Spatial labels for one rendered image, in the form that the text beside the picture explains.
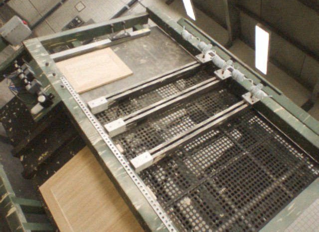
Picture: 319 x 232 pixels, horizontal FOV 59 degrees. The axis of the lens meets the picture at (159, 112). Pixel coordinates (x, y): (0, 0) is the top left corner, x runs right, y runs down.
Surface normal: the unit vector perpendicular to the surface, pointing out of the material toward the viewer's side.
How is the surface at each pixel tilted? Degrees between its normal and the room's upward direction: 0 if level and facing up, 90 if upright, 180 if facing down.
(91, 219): 90
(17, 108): 90
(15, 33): 90
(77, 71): 58
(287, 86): 90
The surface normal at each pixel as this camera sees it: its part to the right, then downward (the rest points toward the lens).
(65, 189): -0.31, -0.37
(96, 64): 0.14, -0.67
